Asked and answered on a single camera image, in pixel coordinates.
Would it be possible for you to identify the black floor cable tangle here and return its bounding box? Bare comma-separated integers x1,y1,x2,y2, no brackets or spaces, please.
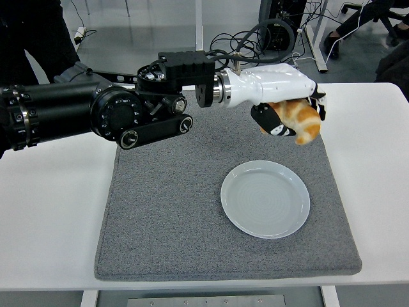
210,30,266,70

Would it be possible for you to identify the white desk leg straight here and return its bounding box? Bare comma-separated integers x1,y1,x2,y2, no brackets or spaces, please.
194,0,205,54

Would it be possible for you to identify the grey fabric mat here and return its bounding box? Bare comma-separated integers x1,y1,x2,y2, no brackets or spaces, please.
93,88,363,283

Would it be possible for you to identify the croissant bread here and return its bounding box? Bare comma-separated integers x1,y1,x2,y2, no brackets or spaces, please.
260,98,321,146

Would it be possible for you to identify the black computer tower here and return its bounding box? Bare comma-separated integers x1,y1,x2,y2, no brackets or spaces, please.
258,0,307,52

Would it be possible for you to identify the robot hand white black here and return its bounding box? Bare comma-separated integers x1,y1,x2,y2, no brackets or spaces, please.
225,63,327,138

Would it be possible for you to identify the white table leg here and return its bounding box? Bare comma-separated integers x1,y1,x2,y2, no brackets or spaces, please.
79,290,99,307
320,285,340,307

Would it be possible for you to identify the seated person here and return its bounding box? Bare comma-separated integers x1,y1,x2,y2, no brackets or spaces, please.
323,0,409,60

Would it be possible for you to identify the black office chair base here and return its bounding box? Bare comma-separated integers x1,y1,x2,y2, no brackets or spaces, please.
340,2,401,47

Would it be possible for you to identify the white desk leg with foot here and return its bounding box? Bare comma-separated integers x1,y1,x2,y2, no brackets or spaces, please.
305,0,330,74

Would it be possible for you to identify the white cable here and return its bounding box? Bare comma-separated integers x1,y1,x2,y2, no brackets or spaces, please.
292,0,368,65

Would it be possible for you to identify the pale blue round plate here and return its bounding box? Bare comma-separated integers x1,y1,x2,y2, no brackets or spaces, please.
220,160,311,239

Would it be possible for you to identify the standing person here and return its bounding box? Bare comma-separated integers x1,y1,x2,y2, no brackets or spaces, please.
0,0,81,88

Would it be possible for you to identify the white power strip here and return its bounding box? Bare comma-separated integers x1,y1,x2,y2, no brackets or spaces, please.
73,26,88,44

